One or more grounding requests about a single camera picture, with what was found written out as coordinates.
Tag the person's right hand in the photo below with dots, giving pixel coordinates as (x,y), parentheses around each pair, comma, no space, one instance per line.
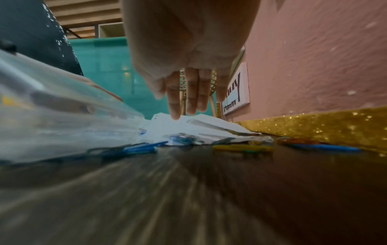
(187,36)

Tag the pile of white perforated papers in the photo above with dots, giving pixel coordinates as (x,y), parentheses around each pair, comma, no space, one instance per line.
(199,123)

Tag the pile of coloured paper clips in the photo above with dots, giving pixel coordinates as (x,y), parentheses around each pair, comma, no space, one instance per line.
(139,149)

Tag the clear plastic storage box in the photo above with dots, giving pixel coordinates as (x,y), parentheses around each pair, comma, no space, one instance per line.
(60,119)

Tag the rattan basket stand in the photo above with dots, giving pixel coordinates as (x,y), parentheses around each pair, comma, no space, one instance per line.
(182,82)

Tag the green name sign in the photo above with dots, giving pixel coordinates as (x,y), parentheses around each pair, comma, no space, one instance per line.
(240,56)

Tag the pink name sign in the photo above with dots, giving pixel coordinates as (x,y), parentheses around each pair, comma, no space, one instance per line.
(240,88)

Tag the white open shelf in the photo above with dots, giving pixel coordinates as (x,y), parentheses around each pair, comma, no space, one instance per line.
(110,30)

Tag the black speckled board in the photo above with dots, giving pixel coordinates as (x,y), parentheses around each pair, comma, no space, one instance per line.
(36,31)

